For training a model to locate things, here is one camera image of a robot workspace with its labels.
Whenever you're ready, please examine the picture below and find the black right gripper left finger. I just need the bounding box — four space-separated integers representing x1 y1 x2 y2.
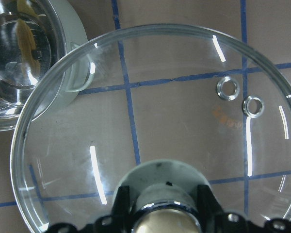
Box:
111 185 136 233

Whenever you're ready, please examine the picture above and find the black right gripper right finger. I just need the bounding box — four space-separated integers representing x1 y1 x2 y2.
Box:
196 184 223 233

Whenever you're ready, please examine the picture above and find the glass pot lid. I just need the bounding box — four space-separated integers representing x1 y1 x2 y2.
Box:
11 24 291 233

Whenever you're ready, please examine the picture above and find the pale green cooking pot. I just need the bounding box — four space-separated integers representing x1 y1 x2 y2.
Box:
0 0 87 131

